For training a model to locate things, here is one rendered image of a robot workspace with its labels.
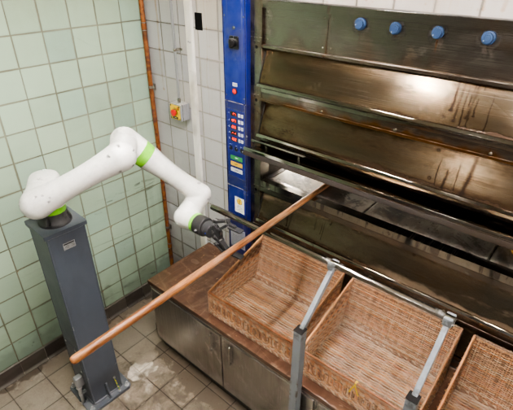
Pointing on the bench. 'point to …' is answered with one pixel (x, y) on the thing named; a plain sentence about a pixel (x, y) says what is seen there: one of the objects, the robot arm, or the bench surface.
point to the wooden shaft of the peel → (187, 281)
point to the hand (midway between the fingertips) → (239, 244)
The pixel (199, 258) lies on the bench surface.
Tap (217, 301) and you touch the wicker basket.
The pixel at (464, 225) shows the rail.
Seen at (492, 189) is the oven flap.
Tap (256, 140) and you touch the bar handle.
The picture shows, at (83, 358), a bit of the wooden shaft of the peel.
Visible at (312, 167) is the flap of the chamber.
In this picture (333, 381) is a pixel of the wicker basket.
